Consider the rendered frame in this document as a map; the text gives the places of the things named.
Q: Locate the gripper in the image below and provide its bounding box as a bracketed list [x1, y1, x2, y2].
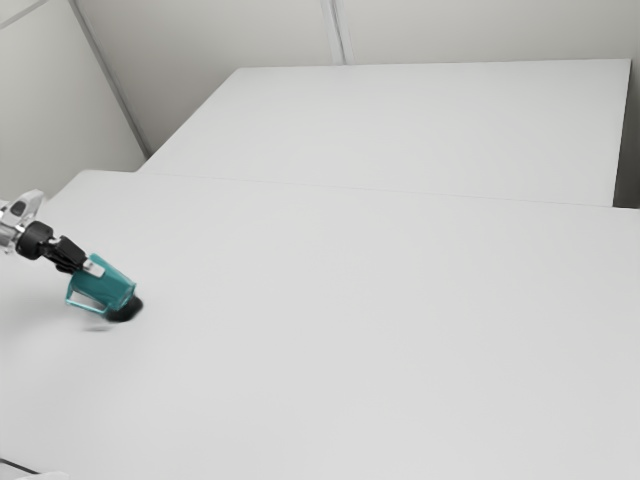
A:
[16, 220, 106, 279]

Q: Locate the teal faceted mug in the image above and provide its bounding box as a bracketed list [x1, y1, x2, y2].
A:
[64, 253, 138, 318]

